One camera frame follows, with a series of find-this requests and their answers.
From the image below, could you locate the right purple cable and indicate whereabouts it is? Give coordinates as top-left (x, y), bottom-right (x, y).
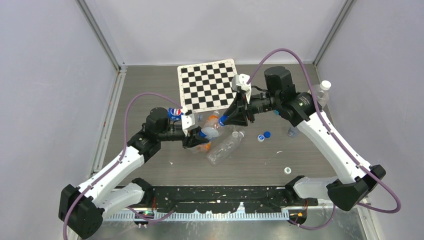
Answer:
top-left (245, 48), bottom-right (402, 231)

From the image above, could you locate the tall bottle white cap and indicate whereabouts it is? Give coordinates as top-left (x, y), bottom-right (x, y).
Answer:
top-left (308, 80), bottom-right (332, 108)

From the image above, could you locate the checkerboard mat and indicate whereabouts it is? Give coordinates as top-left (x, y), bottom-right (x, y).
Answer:
top-left (177, 58), bottom-right (237, 113)

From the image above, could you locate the white blue bottle cap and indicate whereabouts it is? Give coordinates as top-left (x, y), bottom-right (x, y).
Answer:
top-left (257, 134), bottom-right (265, 142)

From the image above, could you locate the clear Pepsi bottle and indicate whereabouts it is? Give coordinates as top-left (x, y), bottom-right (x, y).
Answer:
top-left (198, 118), bottom-right (226, 140)

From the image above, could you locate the white green bottle cap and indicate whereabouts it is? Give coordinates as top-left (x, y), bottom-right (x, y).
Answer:
top-left (283, 167), bottom-right (292, 175)

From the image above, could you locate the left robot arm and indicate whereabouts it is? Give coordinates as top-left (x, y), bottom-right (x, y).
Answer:
top-left (58, 107), bottom-right (208, 240)

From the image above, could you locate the clear empty plastic bottle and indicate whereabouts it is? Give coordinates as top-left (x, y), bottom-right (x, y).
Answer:
top-left (206, 130), bottom-right (245, 166)

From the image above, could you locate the orange drink bottle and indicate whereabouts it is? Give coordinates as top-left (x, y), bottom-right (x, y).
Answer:
top-left (189, 111), bottom-right (220, 154)

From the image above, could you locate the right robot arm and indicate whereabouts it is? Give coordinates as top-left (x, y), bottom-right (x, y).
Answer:
top-left (220, 66), bottom-right (386, 211)

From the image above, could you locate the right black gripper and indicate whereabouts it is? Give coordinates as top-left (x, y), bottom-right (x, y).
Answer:
top-left (223, 90), bottom-right (280, 127)

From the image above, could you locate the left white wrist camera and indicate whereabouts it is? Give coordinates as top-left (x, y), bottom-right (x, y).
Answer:
top-left (181, 106), bottom-right (199, 131)

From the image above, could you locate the crushed Pepsi bottle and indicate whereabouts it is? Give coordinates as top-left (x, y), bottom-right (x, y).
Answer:
top-left (167, 108), bottom-right (184, 122)

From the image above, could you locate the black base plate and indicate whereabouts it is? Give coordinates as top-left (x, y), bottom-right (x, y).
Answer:
top-left (139, 185), bottom-right (319, 222)

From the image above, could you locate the small water bottle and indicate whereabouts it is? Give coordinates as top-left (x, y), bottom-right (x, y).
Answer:
top-left (287, 126), bottom-right (300, 138)

